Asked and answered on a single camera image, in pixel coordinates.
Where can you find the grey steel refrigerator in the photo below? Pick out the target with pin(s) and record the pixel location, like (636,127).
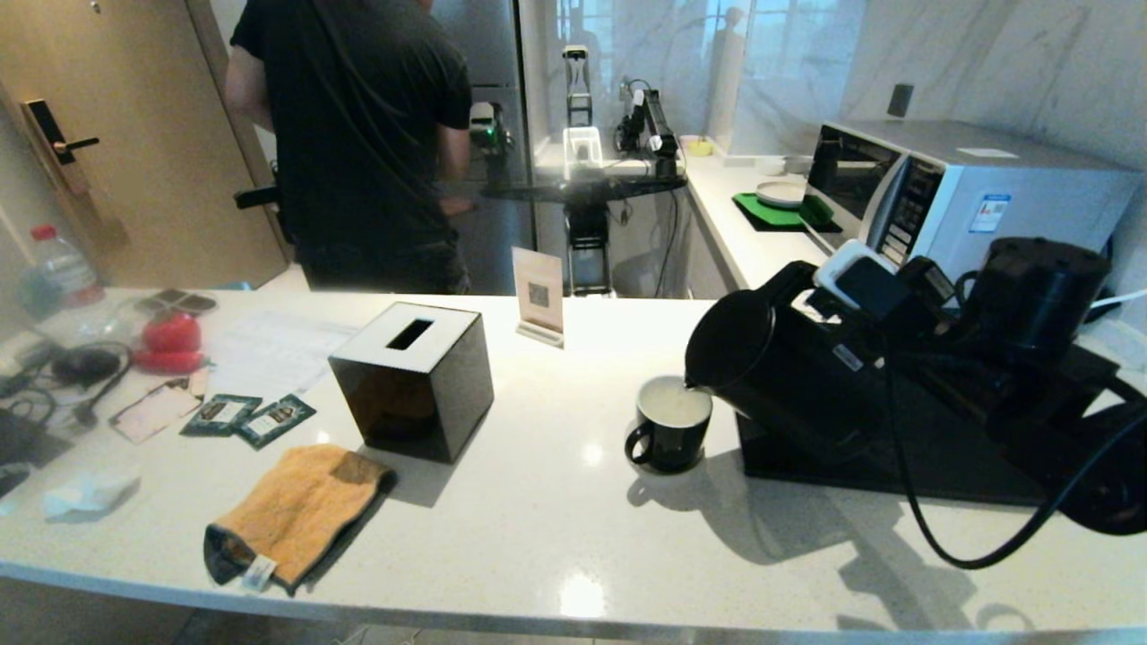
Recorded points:
(497,54)

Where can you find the black teleoperation stand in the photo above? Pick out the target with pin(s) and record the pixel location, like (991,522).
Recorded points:
(587,233)

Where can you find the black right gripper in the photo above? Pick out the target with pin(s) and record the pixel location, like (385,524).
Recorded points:
(932,313)

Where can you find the black electric kettle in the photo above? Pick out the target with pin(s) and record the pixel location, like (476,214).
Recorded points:
(789,376)

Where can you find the silver microwave oven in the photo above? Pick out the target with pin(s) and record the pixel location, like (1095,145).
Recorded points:
(986,179)

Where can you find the beige paper packet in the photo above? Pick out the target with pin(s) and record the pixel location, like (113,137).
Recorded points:
(157,412)

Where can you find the black tissue box white top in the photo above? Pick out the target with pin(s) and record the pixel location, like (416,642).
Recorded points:
(412,394)

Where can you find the black rectangular serving tray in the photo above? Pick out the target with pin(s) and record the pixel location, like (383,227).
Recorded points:
(941,466)

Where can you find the dark green tea sachet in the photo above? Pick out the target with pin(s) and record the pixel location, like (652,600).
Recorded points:
(278,421)
(219,415)

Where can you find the black computer mouse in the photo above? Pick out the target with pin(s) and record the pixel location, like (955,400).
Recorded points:
(85,367)

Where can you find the brown wooden side table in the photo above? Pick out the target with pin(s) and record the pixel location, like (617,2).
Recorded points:
(459,206)

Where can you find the clear water bottle red cap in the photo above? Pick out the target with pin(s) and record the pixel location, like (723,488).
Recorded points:
(63,278)

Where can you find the white and black mast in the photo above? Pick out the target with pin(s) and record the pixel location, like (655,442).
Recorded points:
(582,148)

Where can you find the black mug white inside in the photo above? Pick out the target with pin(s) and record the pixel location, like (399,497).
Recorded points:
(663,439)

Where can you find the dark brown coaster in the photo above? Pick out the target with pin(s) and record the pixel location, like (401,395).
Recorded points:
(184,303)

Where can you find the flat black pad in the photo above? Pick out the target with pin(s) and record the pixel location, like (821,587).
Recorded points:
(27,439)

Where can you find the small white bowl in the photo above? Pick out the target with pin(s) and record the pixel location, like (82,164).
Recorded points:
(793,165)

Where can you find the red toy chili pepper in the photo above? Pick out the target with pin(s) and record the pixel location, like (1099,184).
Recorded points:
(170,362)

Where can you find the black electronic door lock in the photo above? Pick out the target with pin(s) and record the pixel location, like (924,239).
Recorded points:
(43,130)

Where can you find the orange microfiber cloth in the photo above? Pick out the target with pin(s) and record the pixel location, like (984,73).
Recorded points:
(296,511)

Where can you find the red toy bell pepper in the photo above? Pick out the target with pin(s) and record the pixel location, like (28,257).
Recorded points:
(173,333)

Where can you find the dark wall socket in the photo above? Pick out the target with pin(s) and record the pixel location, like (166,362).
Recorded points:
(899,101)

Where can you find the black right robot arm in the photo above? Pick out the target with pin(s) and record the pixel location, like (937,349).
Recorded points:
(1039,296)

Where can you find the printed white paper sheet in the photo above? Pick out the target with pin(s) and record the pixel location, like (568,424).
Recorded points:
(278,354)

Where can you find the green silicone mat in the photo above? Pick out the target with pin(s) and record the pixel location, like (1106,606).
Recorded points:
(762,216)

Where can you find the beige QR code sign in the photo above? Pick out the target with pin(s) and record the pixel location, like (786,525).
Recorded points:
(538,296)

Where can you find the white plate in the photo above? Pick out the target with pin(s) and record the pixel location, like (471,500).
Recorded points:
(780,195)

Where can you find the beige wooden door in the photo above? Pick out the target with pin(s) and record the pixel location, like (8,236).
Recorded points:
(116,90)

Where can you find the person in black shirt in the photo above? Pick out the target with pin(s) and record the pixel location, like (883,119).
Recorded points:
(358,134)

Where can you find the crumpled white tissue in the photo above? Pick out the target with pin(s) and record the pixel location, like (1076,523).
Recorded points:
(90,495)

